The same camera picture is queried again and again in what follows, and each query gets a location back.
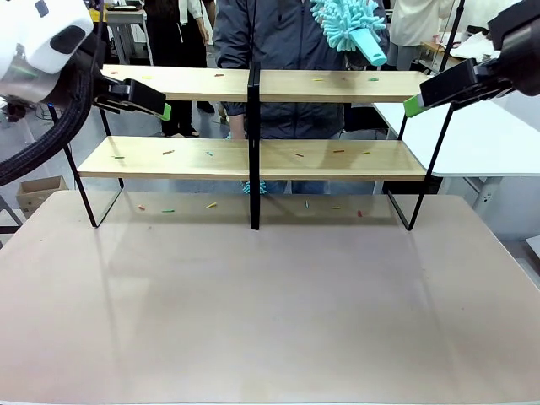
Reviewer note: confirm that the wooden shelf board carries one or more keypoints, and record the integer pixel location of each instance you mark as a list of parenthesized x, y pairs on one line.
[(190, 162), (287, 86)]

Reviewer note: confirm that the black stand pole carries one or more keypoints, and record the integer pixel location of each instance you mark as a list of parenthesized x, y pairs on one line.
[(452, 34)]

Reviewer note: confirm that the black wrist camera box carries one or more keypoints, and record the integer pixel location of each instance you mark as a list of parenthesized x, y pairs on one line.
[(516, 19)]

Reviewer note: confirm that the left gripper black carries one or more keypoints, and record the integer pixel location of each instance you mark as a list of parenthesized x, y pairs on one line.
[(93, 78)]

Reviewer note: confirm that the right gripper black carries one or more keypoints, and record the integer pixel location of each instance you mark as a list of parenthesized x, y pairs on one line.
[(525, 63)]

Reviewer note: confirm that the two-tier wooden shelf rack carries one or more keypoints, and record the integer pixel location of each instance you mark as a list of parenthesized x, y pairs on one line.
[(254, 147)]

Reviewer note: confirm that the black equipment on floor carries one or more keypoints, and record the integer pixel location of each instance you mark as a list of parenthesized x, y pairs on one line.
[(14, 110)]

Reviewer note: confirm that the black metal floor stand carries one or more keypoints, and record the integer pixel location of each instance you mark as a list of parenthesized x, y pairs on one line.
[(10, 219)]

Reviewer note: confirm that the grey background desk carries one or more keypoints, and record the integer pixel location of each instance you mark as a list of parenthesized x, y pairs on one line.
[(126, 29)]

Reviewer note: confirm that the bystander in beige shirt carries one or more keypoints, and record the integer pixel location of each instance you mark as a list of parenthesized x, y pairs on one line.
[(417, 25)]

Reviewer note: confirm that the person in dark jacket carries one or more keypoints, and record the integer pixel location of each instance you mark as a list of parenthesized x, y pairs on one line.
[(287, 50)]

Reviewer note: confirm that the person's left hand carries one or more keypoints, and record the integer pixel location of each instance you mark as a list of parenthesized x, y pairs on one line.
[(356, 59)]

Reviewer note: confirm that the teal microfiber duster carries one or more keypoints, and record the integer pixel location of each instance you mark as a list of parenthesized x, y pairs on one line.
[(350, 21), (253, 186)]

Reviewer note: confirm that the cardboard box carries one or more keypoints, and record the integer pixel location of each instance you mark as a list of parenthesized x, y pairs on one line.
[(40, 194)]

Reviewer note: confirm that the person's right hand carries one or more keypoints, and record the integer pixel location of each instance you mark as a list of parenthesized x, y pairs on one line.
[(238, 128)]

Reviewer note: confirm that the person's right forearm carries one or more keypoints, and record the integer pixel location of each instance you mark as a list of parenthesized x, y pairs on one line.
[(236, 109)]

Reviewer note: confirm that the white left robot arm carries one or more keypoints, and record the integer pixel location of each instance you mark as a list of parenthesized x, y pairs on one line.
[(38, 38)]

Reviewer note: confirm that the wooden desk with white sheet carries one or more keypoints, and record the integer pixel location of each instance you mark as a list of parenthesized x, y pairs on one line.
[(468, 48)]

